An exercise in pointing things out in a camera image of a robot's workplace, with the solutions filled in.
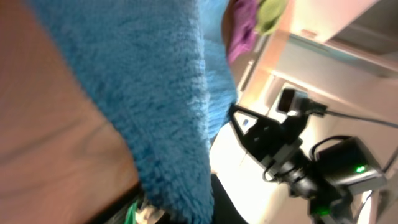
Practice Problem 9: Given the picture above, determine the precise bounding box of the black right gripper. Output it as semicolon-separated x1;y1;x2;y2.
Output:
228;104;308;180

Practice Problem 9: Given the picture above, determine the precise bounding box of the green microfiber cloth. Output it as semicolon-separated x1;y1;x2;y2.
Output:
255;0;288;35

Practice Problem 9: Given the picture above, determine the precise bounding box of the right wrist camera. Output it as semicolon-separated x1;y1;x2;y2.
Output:
277;88;328;117

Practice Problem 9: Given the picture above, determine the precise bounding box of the crumpled purple cloth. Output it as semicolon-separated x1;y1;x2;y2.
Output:
227;0;257;64

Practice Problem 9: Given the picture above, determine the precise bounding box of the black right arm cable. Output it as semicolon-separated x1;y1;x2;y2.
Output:
323;110;398;130

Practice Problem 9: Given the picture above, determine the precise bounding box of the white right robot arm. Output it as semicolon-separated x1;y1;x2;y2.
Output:
229;105;386;223

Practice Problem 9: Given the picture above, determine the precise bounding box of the blue microfiber cloth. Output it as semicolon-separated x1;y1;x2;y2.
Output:
29;0;237;223

